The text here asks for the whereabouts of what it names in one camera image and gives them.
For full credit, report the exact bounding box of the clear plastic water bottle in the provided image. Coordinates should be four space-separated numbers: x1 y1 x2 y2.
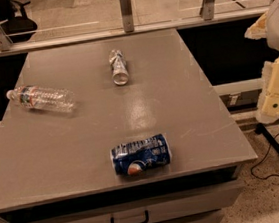
6 85 75 113

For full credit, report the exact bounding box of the middle metal rail bracket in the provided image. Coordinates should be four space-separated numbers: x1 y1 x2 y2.
119 0 134 32

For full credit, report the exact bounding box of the crushed blue pepsi can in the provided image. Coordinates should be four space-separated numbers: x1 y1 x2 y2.
110 134 172 176

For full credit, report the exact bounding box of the silver redbull can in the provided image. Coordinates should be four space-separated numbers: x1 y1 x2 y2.
109 49 129 86

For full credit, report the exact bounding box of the horizontal metal rail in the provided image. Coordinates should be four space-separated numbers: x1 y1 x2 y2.
0 6 269 57

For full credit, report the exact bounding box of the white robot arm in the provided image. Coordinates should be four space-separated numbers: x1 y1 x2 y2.
244 0 279 124

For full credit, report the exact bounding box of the black office chair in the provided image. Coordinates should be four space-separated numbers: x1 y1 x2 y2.
0 0 37 43

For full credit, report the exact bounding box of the black cable on floor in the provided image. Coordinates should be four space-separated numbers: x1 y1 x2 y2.
242 96 279 186

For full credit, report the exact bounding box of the grey drawer with black handle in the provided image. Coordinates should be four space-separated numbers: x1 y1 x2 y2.
31 180 244 223

